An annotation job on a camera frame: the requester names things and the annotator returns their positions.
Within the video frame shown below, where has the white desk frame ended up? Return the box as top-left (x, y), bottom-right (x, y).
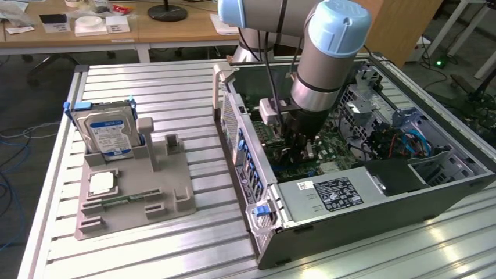
top-left (424, 0), bottom-right (496, 79)

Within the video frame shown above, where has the hard disk with blue bracket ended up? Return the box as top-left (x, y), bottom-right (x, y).
top-left (64, 97), bottom-right (143, 160)

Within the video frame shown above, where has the grey power supply unit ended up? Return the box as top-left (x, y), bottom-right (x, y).
top-left (277, 167), bottom-right (388, 221)

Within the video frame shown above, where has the wooden desk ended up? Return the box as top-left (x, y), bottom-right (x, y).
top-left (0, 0), bottom-right (280, 56)

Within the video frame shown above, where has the black round lamp base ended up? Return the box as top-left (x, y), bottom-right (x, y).
top-left (147, 0), bottom-right (189, 22)

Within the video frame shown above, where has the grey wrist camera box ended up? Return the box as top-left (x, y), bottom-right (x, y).
top-left (259, 98), bottom-right (299, 127)

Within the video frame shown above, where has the green RAM stick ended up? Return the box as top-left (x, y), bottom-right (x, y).
top-left (99, 195), bottom-right (147, 206)

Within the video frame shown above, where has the silver CPU chip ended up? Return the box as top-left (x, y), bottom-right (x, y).
top-left (88, 173), bottom-right (117, 196)

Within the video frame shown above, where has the device with green light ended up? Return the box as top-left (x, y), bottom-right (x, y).
top-left (429, 56), bottom-right (451, 70)

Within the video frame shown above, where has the black plastic shroud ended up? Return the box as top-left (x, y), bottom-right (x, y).
top-left (364, 158), bottom-right (429, 197)

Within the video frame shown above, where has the wooden cabinet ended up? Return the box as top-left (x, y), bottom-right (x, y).
top-left (359, 0), bottom-right (445, 67)

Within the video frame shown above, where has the black chair base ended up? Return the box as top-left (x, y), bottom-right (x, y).
top-left (23, 51), bottom-right (117, 87)

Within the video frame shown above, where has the white box with black top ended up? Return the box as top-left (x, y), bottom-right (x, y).
top-left (37, 13), bottom-right (71, 33)

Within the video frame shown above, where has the grey plastic parts rack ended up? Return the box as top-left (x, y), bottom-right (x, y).
top-left (73, 116), bottom-right (197, 242)

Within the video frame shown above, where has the stack of white papers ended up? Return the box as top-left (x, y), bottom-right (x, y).
top-left (208, 13), bottom-right (241, 35)

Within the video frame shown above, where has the open dark grey PC case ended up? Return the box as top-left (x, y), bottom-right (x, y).
top-left (212, 52), bottom-right (496, 270)

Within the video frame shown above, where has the small plain white box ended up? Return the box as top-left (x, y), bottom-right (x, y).
top-left (104, 16), bottom-right (129, 34)

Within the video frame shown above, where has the blue disk wire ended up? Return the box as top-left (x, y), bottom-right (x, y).
top-left (401, 129), bottom-right (433, 158)

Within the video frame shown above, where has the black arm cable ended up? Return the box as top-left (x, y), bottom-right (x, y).
top-left (236, 27), bottom-right (303, 128)

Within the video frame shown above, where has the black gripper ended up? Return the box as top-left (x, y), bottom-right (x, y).
top-left (284, 109), bottom-right (331, 163)

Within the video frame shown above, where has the perforated metal disk bay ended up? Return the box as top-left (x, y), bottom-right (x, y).
top-left (339, 84), bottom-right (383, 146)

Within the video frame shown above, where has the white box with white bowl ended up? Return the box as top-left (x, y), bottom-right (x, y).
top-left (73, 16), bottom-right (108, 38)

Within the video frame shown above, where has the green motherboard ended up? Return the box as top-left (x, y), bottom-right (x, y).
top-left (251, 101), bottom-right (369, 184)

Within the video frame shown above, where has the blue floor cable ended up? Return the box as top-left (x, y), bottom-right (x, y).
top-left (0, 136), bottom-right (32, 251)

